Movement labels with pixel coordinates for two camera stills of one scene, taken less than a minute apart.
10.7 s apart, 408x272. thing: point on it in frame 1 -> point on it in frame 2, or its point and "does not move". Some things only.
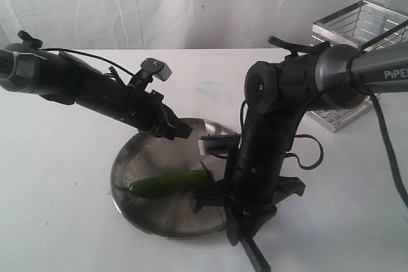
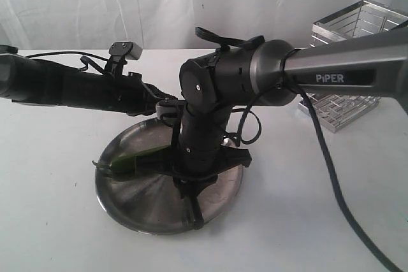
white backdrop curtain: (183, 7) does not move
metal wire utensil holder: (365, 24) does not move
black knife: (212, 193) -> (196, 213)
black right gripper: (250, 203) -> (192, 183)
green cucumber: (169, 184) -> (138, 162)
